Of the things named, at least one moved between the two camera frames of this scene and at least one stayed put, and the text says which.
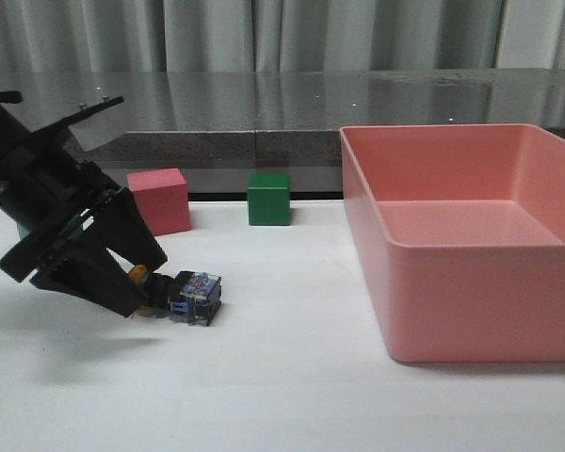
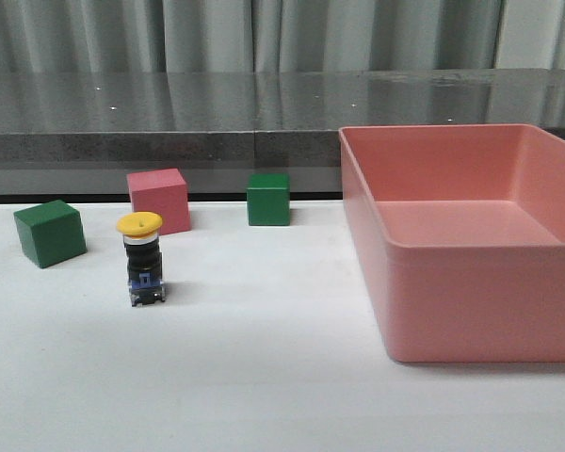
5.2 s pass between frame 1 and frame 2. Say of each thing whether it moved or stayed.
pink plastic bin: stayed
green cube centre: stayed
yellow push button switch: moved
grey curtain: stayed
